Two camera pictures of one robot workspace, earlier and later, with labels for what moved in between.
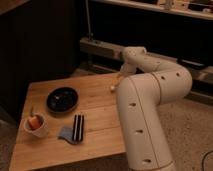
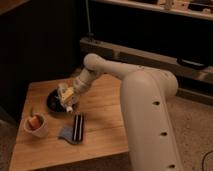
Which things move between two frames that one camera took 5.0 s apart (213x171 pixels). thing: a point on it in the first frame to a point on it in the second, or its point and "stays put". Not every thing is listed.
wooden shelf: [193, 8] stays put
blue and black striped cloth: [73, 134] stays put
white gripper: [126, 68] to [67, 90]
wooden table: [97, 103] stays put
